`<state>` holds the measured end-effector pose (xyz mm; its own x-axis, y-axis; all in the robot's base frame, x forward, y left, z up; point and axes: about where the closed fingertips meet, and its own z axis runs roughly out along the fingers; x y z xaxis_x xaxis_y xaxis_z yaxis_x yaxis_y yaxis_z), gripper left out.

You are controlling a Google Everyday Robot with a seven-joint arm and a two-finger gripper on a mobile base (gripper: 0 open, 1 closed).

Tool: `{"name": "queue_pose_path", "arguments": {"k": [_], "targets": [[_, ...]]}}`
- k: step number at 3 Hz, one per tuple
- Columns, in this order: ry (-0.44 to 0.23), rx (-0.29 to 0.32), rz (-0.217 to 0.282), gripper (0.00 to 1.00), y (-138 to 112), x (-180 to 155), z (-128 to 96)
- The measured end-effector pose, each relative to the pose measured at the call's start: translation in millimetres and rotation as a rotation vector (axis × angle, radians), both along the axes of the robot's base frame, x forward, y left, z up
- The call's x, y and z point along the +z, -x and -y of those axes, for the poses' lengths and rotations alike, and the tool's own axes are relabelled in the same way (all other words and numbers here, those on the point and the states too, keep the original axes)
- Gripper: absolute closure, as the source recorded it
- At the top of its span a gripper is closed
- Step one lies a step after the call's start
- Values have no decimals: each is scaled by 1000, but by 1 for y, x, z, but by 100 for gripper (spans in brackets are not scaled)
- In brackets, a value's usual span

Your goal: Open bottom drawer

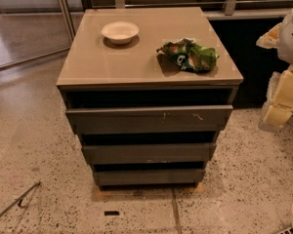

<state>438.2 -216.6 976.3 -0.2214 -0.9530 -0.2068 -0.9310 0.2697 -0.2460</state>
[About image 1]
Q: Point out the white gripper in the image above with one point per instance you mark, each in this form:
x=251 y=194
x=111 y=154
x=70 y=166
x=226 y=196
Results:
x=292 y=38

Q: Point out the grey bottom drawer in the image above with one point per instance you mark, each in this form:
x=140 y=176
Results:
x=148 y=177

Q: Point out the grey drawer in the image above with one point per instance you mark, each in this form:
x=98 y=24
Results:
x=148 y=177
x=141 y=120
x=148 y=153

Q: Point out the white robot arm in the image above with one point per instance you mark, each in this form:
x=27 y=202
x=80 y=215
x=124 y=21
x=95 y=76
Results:
x=285 y=41

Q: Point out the grey middle drawer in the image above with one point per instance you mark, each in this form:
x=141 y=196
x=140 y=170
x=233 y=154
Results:
x=148 y=153

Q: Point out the grey drawer cabinet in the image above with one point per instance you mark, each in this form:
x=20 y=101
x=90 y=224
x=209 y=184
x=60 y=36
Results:
x=98 y=74

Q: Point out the grey top drawer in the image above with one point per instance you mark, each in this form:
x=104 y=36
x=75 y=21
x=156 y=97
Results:
x=141 y=120

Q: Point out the crumpled green chip bag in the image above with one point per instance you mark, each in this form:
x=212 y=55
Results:
x=190 y=56

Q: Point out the white ceramic bowl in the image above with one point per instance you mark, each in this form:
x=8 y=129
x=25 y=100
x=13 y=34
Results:
x=120 y=32

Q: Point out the thin metal rod on floor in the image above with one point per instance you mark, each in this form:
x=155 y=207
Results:
x=19 y=199

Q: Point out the glass partition metal frame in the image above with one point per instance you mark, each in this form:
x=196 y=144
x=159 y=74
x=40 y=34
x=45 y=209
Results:
x=33 y=30

